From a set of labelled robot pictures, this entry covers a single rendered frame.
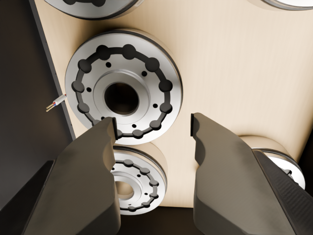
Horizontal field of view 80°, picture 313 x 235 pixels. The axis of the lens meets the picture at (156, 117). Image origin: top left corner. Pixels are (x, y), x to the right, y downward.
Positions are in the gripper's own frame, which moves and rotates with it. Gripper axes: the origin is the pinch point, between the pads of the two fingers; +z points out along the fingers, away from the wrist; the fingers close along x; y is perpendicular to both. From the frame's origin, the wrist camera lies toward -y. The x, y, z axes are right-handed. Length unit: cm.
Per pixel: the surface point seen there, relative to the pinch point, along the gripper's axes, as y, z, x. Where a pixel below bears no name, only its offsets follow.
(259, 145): 6.0, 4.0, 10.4
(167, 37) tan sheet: -4.1, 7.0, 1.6
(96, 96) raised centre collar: -0.1, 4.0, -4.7
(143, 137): 4.3, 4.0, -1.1
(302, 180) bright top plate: 9.1, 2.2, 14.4
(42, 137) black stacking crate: 4.1, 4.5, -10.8
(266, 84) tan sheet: 0.3, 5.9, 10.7
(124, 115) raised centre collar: 1.7, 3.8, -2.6
